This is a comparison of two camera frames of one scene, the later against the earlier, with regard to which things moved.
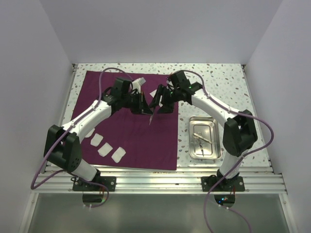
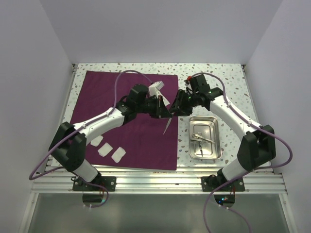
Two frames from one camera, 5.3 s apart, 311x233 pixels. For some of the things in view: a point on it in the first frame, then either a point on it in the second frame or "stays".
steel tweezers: x=150 y=119 -> x=168 y=123
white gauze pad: x=118 y=154 stays
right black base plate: x=236 y=184 stays
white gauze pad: x=96 y=140 stays
